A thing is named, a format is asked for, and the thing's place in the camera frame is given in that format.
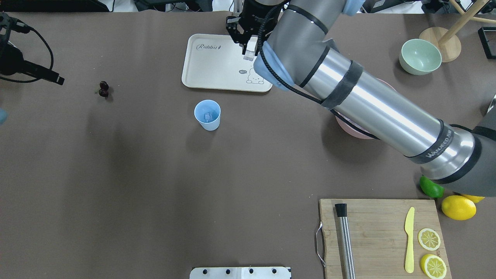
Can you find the upper lemon slice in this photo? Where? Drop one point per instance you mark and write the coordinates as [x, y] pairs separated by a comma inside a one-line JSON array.
[[433, 266]]

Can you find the dark red cherries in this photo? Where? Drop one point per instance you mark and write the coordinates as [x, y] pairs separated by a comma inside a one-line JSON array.
[[103, 90]]

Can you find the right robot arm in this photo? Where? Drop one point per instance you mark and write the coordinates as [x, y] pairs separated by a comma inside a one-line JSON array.
[[293, 55]]

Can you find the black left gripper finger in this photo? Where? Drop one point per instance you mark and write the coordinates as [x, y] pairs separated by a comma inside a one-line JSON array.
[[48, 75]]

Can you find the yellow lemon outer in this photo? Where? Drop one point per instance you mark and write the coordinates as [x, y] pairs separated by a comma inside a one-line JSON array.
[[475, 199]]

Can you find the yellow lemon near board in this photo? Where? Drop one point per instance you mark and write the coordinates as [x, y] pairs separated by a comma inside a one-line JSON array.
[[458, 207]]

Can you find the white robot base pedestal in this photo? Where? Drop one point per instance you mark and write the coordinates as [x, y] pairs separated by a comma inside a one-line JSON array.
[[241, 273]]

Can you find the yellow plastic knife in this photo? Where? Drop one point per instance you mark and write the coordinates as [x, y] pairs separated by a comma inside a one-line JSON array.
[[409, 230]]

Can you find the steel muddler black tip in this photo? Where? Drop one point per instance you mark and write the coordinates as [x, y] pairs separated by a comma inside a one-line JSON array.
[[344, 230]]

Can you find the wooden cutting board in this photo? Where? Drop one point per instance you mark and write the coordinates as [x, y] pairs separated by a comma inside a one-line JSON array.
[[378, 238]]

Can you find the clear ice cube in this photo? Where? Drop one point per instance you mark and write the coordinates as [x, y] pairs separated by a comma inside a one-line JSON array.
[[250, 55], [208, 117]]

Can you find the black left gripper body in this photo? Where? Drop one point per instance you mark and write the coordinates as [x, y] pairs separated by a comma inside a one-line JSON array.
[[8, 59]]

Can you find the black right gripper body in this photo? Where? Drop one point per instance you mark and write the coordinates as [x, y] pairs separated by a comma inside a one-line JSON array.
[[254, 20]]

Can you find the green lime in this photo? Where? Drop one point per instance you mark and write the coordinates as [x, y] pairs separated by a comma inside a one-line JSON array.
[[430, 188]]

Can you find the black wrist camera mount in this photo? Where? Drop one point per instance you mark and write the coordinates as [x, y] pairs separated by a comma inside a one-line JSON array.
[[232, 24]]

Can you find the light green bowl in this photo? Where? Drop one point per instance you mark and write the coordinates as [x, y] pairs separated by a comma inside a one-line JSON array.
[[419, 57]]

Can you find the pink bowl of ice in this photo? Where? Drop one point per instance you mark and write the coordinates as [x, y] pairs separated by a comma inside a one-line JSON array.
[[353, 128]]

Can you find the light blue cup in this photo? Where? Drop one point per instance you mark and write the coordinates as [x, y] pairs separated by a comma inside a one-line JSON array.
[[208, 106]]

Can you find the round wooden rack base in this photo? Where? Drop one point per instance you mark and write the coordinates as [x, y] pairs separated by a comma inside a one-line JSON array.
[[446, 42]]

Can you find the cream rabbit tray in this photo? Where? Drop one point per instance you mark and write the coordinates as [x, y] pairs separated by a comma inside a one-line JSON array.
[[215, 62]]

